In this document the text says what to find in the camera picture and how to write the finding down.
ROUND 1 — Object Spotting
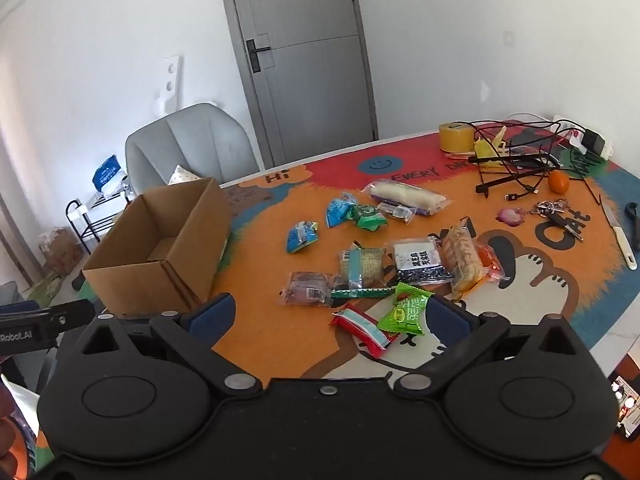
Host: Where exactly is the pink keychain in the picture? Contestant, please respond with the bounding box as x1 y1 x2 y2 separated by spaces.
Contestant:
495 206 526 226

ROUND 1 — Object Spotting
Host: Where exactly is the white foam board with holes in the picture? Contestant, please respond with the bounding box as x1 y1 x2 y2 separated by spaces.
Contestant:
152 54 184 116

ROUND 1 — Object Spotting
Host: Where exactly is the black door handle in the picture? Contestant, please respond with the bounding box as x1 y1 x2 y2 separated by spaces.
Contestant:
245 38 274 74

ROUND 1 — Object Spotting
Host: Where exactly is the white power strip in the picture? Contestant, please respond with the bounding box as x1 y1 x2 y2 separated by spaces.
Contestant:
552 113 616 159

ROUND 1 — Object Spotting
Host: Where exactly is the teal beige snack packet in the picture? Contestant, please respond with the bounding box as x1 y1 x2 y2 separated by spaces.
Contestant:
334 244 389 291

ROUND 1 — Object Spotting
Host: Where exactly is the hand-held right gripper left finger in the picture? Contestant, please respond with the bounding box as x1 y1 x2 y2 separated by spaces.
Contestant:
80 292 263 398

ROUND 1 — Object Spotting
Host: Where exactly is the grey door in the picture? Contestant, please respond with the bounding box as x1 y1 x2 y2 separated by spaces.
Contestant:
216 0 379 169

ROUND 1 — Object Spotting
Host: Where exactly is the smartphone with lit screen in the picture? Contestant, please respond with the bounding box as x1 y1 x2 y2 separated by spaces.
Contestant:
609 374 640 444

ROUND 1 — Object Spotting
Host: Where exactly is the taped cardboard box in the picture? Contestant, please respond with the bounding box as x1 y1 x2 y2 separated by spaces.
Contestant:
38 227 84 276

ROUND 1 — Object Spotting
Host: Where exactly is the orange bread packet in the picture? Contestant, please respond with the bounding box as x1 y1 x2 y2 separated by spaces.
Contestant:
441 225 489 294

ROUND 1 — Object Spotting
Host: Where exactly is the grey upholstered chair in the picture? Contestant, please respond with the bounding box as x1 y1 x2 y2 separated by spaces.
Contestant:
124 102 261 192

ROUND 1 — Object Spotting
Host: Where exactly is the small clear snack packet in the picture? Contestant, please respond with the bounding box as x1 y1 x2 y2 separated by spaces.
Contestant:
377 200 416 224

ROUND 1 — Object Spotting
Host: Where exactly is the green floor mat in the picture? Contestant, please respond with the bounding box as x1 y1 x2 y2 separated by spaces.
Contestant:
24 272 64 307

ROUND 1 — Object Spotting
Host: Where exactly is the yellow plastic toy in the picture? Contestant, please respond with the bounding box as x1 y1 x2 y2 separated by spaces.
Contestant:
472 127 509 162

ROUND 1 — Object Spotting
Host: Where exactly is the person's left hand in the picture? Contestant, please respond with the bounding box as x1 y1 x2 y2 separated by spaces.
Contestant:
0 390 21 461

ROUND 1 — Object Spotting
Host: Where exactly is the orange fruit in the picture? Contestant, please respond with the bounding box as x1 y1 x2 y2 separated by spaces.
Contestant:
547 169 571 195

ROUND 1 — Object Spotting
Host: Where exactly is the clear purple snack packet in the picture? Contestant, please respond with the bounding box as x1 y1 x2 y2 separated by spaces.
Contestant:
276 270 334 307

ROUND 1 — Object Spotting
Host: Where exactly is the red orange snack packet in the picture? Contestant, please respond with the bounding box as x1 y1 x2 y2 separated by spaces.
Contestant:
475 241 512 282

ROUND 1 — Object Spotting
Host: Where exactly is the dark green snack packet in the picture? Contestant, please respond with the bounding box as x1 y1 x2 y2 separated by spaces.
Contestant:
351 202 389 234

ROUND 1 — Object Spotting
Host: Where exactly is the white black snack packet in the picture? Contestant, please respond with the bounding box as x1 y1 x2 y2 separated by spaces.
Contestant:
389 239 452 286

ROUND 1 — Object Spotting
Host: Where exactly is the white cable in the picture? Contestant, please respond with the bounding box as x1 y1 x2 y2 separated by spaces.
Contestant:
502 112 557 126

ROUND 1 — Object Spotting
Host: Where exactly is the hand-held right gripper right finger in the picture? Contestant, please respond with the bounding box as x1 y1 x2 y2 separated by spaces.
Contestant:
395 294 583 401

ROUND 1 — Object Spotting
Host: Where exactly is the white handled knife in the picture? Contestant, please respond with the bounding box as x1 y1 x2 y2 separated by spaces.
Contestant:
599 198 640 271

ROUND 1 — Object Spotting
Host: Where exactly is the green stick snack packet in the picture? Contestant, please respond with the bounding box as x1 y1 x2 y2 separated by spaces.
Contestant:
330 285 401 300

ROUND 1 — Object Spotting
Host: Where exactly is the black charger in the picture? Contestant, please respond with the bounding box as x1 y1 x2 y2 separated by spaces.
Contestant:
582 128 606 154

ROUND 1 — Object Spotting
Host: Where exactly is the bunch of keys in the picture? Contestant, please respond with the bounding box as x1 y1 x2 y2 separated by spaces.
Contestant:
527 198 586 244

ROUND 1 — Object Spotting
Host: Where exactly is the yellow tape roll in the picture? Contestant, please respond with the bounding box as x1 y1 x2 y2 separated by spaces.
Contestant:
438 120 476 154

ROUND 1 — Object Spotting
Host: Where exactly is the black cable bundle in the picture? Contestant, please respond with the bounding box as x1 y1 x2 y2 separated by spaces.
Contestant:
467 118 607 206

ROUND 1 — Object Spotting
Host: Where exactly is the red white snack packet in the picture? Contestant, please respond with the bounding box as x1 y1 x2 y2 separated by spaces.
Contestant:
328 302 402 359

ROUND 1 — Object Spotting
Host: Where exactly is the black shoe rack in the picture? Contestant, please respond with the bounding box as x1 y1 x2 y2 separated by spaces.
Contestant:
65 187 137 257

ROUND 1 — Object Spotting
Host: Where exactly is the bright green snack packet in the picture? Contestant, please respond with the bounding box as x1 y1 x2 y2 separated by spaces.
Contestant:
376 282 434 337

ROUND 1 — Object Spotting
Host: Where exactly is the blue plastic bag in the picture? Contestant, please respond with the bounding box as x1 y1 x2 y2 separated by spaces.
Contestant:
92 154 129 194

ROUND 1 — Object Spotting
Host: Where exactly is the blue snack packet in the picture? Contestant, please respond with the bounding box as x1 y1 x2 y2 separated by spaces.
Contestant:
286 220 320 255
326 192 359 229

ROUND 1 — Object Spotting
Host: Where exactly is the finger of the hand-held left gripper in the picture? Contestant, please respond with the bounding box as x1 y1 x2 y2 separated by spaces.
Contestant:
49 298 98 335

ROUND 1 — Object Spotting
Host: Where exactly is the white patterned pillow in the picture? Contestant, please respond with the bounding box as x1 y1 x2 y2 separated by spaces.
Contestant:
168 164 202 186

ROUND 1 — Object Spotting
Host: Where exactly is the cream cake packet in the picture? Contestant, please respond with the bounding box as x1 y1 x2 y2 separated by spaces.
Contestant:
362 179 451 217

